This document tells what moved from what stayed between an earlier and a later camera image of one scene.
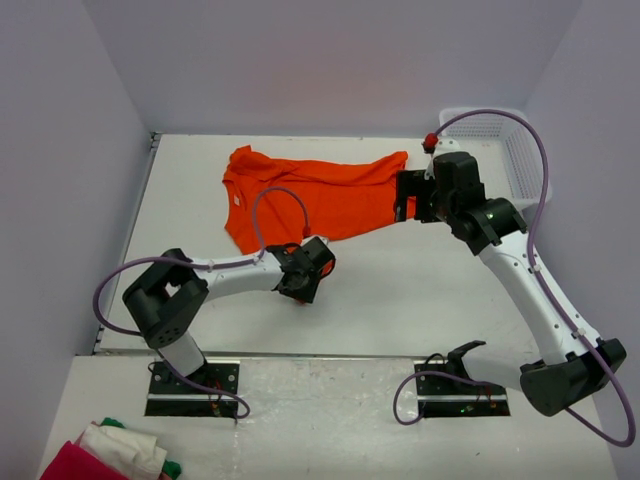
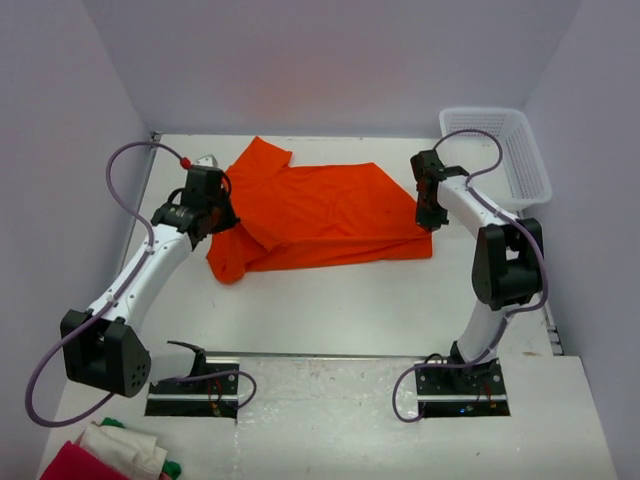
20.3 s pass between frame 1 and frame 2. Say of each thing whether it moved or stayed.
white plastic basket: stayed
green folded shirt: stayed
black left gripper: moved
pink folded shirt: stayed
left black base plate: stayed
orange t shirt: moved
